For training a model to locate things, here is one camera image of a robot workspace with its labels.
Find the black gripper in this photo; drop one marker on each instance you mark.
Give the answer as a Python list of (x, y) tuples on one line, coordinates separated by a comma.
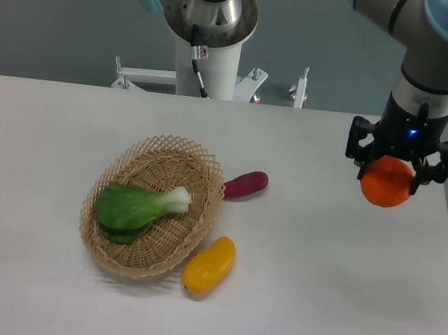
[(402, 135)]

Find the orange fruit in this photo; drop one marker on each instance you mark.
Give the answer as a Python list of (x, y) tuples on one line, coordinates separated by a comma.
[(387, 182)]

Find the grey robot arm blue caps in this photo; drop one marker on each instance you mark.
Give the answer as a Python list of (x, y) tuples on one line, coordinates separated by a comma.
[(422, 26)]

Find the woven wicker basket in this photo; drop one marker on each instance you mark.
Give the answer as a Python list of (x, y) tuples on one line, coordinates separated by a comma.
[(157, 164)]

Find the white levelling foot stand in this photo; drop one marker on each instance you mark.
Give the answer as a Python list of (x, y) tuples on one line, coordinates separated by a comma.
[(298, 92)]

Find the purple sweet potato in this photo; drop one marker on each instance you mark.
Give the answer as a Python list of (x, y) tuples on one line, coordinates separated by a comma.
[(246, 185)]

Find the yellow mango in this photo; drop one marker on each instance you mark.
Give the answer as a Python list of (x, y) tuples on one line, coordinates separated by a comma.
[(208, 268)]

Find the green bok choy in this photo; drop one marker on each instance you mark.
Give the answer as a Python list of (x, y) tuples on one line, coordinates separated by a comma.
[(125, 212)]

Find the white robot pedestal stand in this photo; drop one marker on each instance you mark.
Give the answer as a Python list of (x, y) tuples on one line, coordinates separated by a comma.
[(209, 38)]

